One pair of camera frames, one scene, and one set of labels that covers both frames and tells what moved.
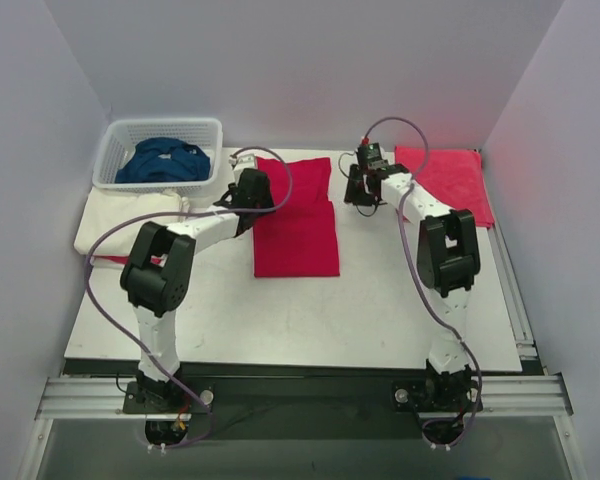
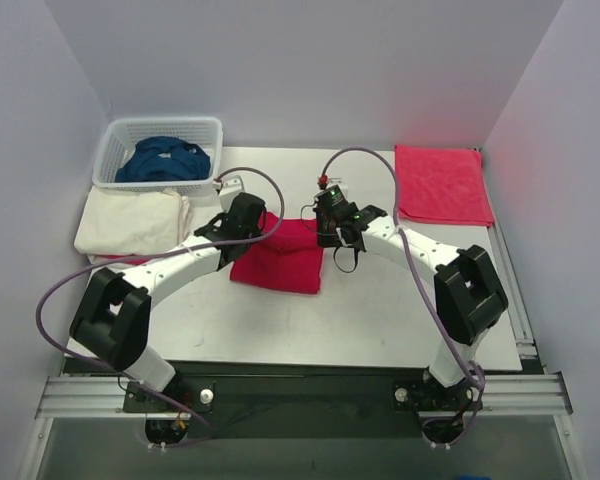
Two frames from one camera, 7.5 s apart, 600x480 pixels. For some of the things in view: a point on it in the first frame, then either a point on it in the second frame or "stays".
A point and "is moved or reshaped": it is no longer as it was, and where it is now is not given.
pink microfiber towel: (454, 176) stays
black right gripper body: (353, 188) to (327, 232)
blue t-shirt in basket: (164, 160) stays
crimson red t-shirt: (301, 240) is moved or reshaped
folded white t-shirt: (105, 207) stays
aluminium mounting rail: (507, 395) stays
